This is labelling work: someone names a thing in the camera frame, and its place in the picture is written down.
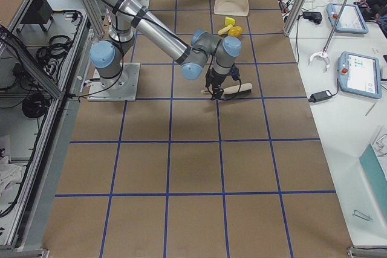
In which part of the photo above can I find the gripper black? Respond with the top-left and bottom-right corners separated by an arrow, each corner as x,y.
205,69 -> 226,100

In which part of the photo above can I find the beige hand brush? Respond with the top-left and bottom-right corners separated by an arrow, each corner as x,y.
201,83 -> 253,101

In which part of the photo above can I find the toy croissant bread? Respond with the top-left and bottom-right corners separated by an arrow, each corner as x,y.
217,24 -> 233,36

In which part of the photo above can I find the yellow toy potato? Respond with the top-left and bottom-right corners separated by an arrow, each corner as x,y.
227,26 -> 243,37

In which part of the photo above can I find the beige plastic dustpan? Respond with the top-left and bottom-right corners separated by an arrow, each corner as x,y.
213,0 -> 249,17

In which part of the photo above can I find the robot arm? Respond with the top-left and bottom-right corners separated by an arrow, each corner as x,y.
101,0 -> 241,100

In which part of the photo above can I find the black power adapter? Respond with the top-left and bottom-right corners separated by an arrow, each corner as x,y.
308,90 -> 333,103

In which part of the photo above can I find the teach pendant near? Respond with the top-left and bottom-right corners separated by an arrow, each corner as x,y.
338,51 -> 382,99

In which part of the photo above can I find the teach pendant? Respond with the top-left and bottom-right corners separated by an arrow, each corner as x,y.
338,51 -> 382,99
326,3 -> 368,34

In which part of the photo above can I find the teach pendant far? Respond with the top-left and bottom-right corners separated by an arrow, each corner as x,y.
326,3 -> 368,34

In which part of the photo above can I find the green reacher grabber tool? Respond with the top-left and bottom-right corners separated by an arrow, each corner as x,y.
308,0 -> 355,73

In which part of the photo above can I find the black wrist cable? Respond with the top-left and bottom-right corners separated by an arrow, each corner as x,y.
223,64 -> 242,102

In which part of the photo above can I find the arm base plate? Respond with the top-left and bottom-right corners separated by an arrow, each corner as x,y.
87,62 -> 140,102

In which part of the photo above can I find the aluminium frame post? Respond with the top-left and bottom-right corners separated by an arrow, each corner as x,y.
283,0 -> 321,37

